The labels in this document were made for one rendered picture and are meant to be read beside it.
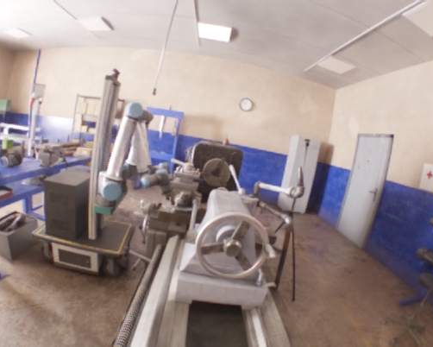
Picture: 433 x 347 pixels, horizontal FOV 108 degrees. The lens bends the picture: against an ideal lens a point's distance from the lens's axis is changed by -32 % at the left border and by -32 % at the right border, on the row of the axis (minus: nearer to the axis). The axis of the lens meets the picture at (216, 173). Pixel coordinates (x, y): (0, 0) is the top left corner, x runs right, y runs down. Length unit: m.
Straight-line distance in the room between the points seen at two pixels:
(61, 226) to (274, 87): 5.31
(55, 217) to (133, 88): 4.41
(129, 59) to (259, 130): 3.78
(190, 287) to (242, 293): 0.18
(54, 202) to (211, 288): 1.68
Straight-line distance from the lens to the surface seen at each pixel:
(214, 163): 2.07
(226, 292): 0.80
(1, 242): 2.60
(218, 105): 5.61
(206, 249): 0.69
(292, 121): 5.96
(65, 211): 2.14
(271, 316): 0.88
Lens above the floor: 1.39
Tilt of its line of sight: 9 degrees down
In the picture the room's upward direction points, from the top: 11 degrees clockwise
